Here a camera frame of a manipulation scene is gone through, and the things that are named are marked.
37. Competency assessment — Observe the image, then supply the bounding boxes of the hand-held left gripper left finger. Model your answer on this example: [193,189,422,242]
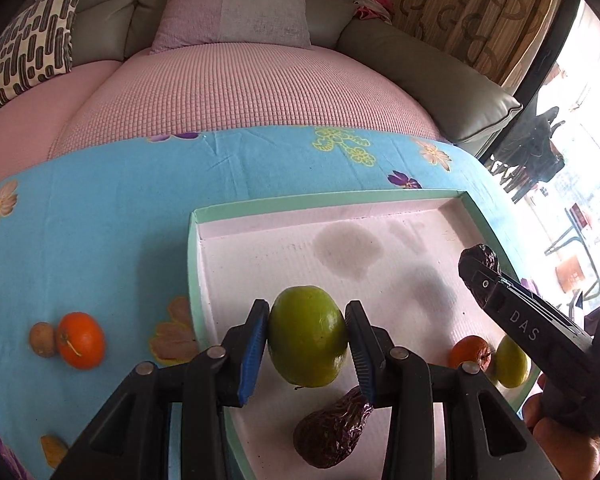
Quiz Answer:
[50,299,271,480]

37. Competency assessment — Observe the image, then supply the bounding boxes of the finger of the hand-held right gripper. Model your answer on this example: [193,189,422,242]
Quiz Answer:
[457,249,599,392]

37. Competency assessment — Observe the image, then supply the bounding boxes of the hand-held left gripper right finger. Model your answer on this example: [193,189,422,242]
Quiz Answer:
[344,300,563,480]

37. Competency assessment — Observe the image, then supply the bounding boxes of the small green jujube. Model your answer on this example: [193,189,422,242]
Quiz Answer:
[490,335,531,389]

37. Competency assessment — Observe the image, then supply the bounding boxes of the large green jujube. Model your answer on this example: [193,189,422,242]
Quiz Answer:
[267,285,350,389]

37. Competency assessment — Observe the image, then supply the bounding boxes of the small orange tangerine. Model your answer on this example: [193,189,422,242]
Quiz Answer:
[56,312,106,371]
[448,336,492,370]

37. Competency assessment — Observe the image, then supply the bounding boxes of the wide dark dried date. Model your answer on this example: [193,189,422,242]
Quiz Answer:
[466,244,502,281]

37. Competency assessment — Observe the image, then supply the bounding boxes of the pointed dark dried date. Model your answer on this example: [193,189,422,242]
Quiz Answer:
[294,385,375,469]

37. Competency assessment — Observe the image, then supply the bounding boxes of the teal shallow box tray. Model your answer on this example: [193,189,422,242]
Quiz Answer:
[186,189,543,480]

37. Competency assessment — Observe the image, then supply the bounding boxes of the person's right hand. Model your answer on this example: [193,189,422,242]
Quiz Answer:
[522,374,600,480]

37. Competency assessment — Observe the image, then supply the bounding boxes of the dark hanging clothes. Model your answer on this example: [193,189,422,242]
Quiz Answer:
[485,105,567,206]

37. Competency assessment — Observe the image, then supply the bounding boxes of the blue floral blanket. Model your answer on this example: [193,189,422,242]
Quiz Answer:
[0,127,536,480]

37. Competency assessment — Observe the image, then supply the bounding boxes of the pink sofa seat cover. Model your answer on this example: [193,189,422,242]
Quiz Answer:
[0,57,123,193]
[47,42,443,161]

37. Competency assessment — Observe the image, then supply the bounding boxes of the grey sofa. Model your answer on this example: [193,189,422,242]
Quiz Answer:
[0,0,523,146]

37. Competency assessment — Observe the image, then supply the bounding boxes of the beige patterned curtain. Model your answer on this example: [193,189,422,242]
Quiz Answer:
[390,0,568,88]

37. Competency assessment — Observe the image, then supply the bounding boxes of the lilac pillow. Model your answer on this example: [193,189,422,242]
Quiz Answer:
[150,0,312,56]

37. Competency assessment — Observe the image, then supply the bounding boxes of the black and white patterned pillow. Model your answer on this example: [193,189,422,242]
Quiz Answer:
[0,0,88,118]

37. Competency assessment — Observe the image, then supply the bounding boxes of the metal frame chair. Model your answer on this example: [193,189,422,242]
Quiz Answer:
[544,200,600,316]

